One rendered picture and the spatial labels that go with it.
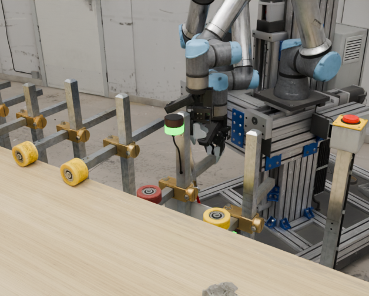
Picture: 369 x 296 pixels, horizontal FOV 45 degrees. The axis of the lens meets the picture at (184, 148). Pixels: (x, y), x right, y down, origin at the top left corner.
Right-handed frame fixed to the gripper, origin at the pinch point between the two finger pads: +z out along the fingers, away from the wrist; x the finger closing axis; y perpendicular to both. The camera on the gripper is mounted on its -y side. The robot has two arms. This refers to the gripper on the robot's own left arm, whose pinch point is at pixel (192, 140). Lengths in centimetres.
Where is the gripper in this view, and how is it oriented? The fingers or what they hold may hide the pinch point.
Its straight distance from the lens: 156.2
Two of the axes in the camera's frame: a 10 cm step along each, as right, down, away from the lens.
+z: 0.2, 9.0, 4.4
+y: 9.7, 0.8, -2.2
